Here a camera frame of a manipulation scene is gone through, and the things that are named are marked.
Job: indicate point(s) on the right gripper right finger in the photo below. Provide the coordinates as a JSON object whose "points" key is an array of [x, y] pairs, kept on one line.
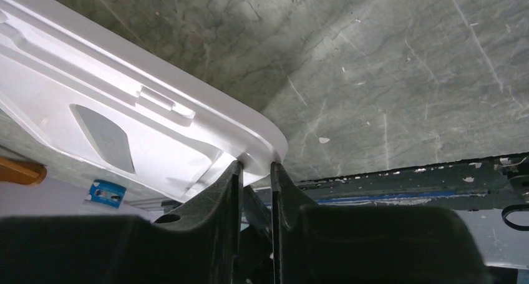
{"points": [[315, 243]]}

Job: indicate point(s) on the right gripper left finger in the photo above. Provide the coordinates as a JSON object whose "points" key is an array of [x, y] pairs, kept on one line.
{"points": [[195, 243]]}

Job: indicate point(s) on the white tray lid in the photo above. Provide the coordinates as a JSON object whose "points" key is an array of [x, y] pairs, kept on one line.
{"points": [[89, 94]]}

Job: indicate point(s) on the wooden shelf rack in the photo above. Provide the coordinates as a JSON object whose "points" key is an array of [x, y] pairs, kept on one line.
{"points": [[22, 173]]}

